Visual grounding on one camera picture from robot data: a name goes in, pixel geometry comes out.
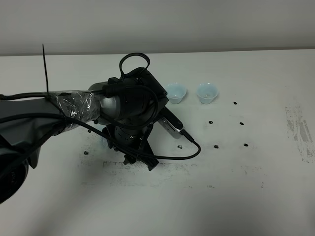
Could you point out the right light blue teacup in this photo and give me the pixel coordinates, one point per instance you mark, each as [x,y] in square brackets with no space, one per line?
[206,93]

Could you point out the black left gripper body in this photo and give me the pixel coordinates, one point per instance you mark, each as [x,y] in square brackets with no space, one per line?
[127,141]

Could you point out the light blue teacup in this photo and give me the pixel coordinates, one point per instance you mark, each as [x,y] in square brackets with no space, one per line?
[175,92]
[206,93]

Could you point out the black cable tie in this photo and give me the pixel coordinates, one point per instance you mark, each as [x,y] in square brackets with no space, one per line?
[45,69]

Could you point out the light blue porcelain teapot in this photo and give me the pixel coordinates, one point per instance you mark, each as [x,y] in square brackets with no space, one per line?
[103,141]

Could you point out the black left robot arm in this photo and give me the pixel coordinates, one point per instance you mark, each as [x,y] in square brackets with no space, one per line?
[127,107]

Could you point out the left light blue teacup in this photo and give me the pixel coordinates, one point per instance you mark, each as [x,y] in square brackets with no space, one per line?
[175,92]

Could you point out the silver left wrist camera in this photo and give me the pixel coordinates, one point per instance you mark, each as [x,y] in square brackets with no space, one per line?
[170,123]

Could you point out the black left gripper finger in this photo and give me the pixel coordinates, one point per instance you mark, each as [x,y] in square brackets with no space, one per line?
[151,163]
[129,159]

